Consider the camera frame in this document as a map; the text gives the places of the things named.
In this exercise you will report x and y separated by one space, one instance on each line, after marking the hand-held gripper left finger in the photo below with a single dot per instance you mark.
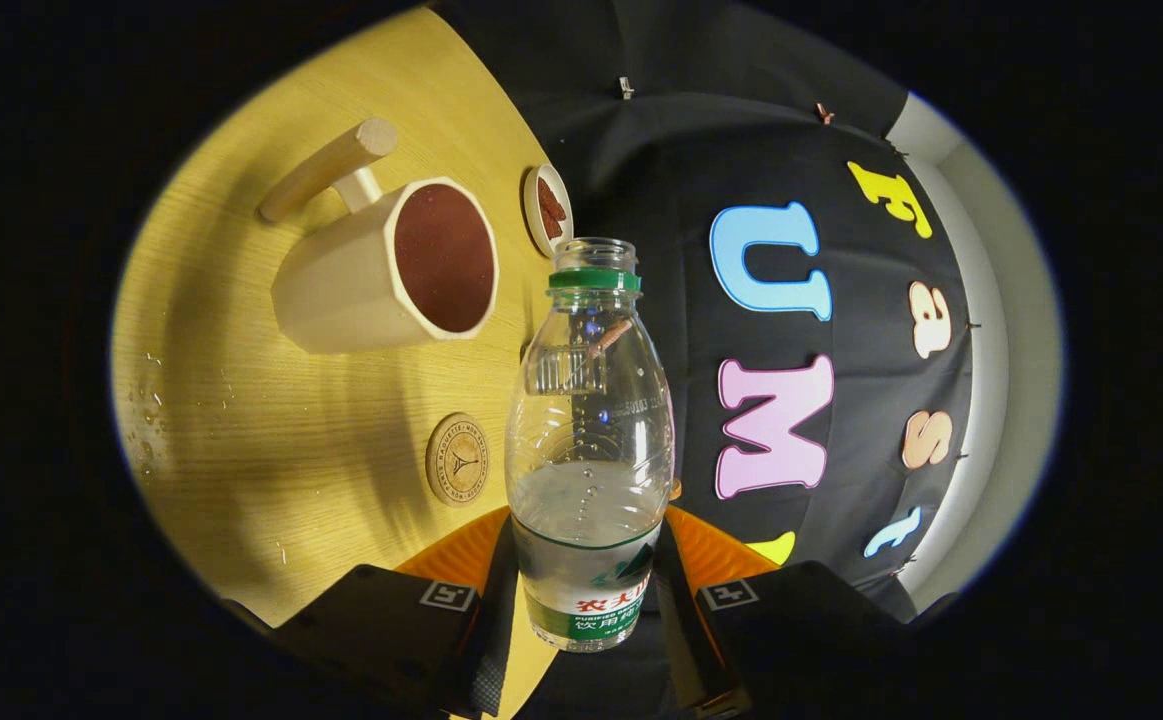
496 640

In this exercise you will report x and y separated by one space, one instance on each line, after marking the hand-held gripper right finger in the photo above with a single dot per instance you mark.
679 640

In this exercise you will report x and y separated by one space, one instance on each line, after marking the clear plastic juice bottle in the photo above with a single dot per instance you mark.
589 520

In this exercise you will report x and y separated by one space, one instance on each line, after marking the round wooden coaster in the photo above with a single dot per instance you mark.
457 460

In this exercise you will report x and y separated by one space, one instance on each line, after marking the wooden table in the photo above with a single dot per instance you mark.
241 420

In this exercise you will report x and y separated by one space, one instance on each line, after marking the dark red meat slice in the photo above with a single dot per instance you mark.
552 197
549 224

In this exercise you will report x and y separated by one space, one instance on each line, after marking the small white plate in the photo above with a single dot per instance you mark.
531 215

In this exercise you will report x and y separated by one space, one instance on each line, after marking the black backdrop cloth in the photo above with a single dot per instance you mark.
661 150

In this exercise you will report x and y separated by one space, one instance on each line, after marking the pink clip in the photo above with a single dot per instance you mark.
824 113

